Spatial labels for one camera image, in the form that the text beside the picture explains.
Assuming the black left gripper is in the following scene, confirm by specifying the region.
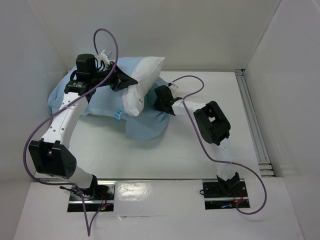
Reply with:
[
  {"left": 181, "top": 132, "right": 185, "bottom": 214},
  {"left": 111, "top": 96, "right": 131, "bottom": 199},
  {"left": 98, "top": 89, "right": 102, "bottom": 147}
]
[{"left": 90, "top": 61, "right": 137, "bottom": 92}]

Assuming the green and blue pillowcase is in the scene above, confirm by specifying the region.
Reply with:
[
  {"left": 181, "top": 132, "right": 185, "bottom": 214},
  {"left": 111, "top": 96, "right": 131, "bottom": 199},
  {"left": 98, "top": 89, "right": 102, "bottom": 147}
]
[{"left": 47, "top": 56, "right": 171, "bottom": 141}]

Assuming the white pillow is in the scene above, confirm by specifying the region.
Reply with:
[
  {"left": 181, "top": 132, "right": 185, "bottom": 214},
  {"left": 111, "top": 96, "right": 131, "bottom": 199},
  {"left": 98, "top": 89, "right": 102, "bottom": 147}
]
[{"left": 119, "top": 56, "right": 165, "bottom": 117}]

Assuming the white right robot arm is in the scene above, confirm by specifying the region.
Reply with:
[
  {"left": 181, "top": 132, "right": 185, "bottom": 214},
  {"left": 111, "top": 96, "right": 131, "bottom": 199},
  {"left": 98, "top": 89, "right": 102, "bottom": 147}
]
[{"left": 154, "top": 85, "right": 240, "bottom": 196}]

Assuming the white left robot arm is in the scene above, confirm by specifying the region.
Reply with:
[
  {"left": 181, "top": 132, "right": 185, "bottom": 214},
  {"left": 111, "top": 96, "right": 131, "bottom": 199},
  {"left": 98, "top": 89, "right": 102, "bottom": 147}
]
[{"left": 28, "top": 53, "right": 138, "bottom": 200}]

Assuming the blue white pillow label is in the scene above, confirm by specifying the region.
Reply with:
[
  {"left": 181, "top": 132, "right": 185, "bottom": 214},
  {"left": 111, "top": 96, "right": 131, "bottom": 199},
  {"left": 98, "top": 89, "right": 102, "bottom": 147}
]
[{"left": 114, "top": 110, "right": 125, "bottom": 122}]

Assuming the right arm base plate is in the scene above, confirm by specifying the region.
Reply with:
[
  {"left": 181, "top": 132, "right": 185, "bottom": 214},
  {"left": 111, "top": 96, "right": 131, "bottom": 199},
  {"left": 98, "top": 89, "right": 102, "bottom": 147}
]
[{"left": 199, "top": 180, "right": 250, "bottom": 210}]

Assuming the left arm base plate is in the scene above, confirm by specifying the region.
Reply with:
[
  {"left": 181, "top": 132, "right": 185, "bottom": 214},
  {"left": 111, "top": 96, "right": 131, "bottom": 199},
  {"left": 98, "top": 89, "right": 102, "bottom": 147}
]
[{"left": 67, "top": 183, "right": 116, "bottom": 213}]

